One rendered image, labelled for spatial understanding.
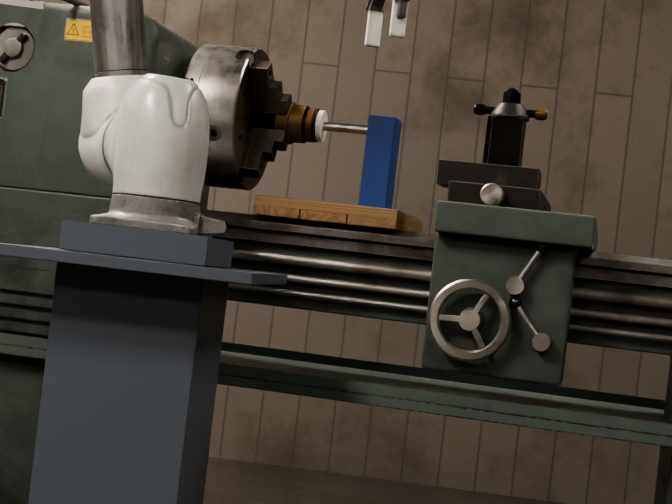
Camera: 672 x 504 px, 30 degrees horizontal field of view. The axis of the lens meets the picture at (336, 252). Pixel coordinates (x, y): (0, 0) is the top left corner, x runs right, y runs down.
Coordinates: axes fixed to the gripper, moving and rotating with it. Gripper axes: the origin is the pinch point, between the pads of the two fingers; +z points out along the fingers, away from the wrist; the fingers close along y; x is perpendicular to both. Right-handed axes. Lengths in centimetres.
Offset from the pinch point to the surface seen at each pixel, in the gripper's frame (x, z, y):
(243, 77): -19.5, 7.8, -30.9
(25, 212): -60, 42, -40
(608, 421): 43, 68, 26
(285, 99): -8.8, 10.5, -34.3
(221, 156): -21.8, 24.9, -32.7
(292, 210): -9.0, 35.0, -18.4
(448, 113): 105, -19, -213
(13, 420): -58, 85, -38
